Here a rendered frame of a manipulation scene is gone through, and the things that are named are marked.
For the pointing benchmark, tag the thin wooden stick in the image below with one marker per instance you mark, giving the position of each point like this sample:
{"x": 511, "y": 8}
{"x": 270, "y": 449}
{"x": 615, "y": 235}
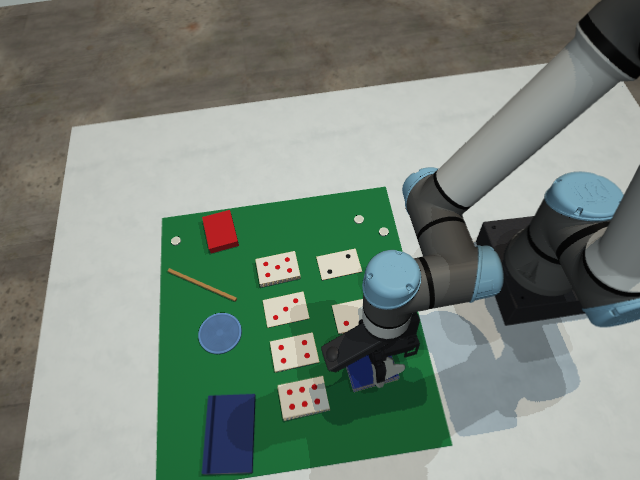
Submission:
{"x": 202, "y": 285}

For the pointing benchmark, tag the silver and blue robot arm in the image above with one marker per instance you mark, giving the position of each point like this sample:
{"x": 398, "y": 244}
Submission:
{"x": 574, "y": 219}

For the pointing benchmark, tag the red rectangular block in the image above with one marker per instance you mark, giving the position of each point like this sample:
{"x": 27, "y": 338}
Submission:
{"x": 220, "y": 231}

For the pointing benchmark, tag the cream card with black dots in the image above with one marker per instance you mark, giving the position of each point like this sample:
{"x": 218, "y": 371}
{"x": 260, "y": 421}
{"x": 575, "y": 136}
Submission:
{"x": 339, "y": 264}

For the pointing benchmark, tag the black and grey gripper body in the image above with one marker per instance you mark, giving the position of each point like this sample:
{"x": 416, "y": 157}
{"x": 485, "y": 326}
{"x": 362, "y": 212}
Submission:
{"x": 399, "y": 344}

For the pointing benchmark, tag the green felt play mat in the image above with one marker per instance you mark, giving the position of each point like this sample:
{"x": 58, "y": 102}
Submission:
{"x": 403, "y": 416}

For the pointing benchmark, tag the blue round disc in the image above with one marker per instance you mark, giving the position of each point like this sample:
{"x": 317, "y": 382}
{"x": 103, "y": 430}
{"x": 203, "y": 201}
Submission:
{"x": 220, "y": 333}

